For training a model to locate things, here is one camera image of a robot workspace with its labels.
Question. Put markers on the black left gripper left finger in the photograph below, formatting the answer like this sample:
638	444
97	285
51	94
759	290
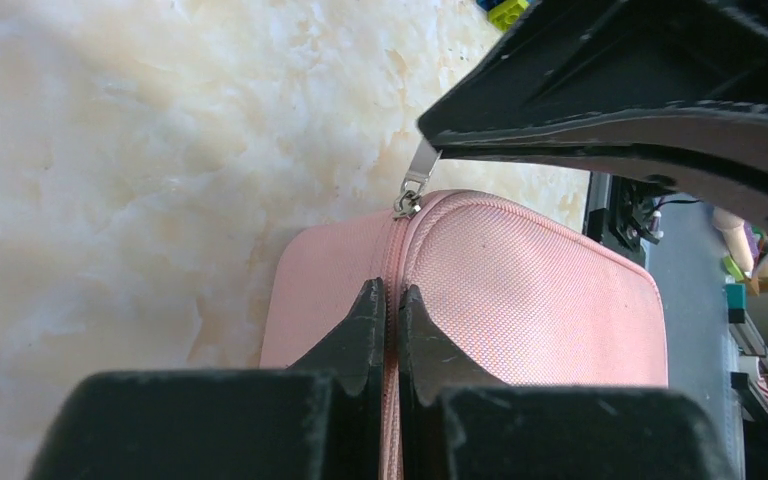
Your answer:
319	418

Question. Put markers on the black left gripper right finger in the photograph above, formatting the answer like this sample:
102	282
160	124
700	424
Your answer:
458	421

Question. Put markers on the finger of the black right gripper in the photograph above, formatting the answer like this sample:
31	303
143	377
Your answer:
667	92

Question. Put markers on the pink medicine kit case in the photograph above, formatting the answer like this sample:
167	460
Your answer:
530	300

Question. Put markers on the colourful toy block stack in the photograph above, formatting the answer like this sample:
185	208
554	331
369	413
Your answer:
503	14

